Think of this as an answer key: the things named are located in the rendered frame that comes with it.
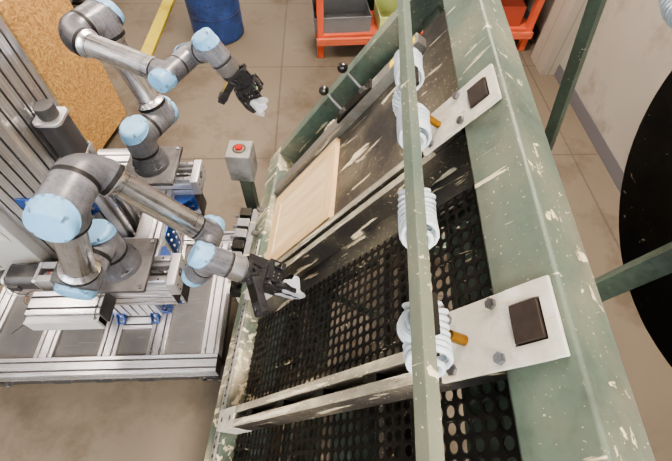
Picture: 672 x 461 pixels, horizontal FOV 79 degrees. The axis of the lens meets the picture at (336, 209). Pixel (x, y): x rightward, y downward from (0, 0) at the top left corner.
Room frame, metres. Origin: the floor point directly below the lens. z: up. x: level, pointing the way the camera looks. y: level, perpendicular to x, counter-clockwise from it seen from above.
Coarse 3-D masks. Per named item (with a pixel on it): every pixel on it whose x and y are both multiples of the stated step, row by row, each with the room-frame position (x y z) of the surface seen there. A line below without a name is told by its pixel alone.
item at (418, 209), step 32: (416, 64) 0.75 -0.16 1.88; (416, 96) 0.57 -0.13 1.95; (416, 128) 0.48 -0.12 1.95; (416, 160) 0.41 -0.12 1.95; (416, 192) 0.35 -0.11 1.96; (416, 224) 0.30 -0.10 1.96; (416, 256) 0.25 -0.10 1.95; (416, 288) 0.21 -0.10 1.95; (416, 320) 0.17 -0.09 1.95; (448, 320) 0.20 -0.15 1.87; (416, 352) 0.14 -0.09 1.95; (448, 352) 0.16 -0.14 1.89; (416, 384) 0.11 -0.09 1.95; (416, 416) 0.08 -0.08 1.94; (416, 448) 0.05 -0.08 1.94
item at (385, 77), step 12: (420, 36) 1.19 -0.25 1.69; (420, 48) 1.15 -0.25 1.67; (384, 72) 1.17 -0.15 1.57; (372, 84) 1.18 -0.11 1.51; (384, 84) 1.16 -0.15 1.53; (372, 96) 1.16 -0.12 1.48; (360, 108) 1.16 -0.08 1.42; (336, 120) 1.20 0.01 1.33; (348, 120) 1.16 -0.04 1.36; (324, 132) 1.21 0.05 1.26; (336, 132) 1.16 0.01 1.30; (312, 144) 1.22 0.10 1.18; (324, 144) 1.17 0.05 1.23; (312, 156) 1.17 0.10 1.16; (300, 168) 1.17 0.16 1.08; (288, 180) 1.17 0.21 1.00; (276, 192) 1.18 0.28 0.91
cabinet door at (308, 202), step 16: (336, 144) 1.11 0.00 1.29; (320, 160) 1.10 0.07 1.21; (336, 160) 1.03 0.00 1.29; (304, 176) 1.11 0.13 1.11; (320, 176) 1.01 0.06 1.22; (336, 176) 0.95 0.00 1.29; (288, 192) 1.11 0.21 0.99; (304, 192) 1.01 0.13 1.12; (320, 192) 0.93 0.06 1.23; (288, 208) 1.01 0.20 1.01; (304, 208) 0.92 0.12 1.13; (320, 208) 0.85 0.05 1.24; (272, 224) 1.00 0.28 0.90; (288, 224) 0.92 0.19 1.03; (304, 224) 0.84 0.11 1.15; (320, 224) 0.77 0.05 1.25; (272, 240) 0.90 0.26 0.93; (288, 240) 0.82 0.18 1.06; (272, 256) 0.81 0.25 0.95
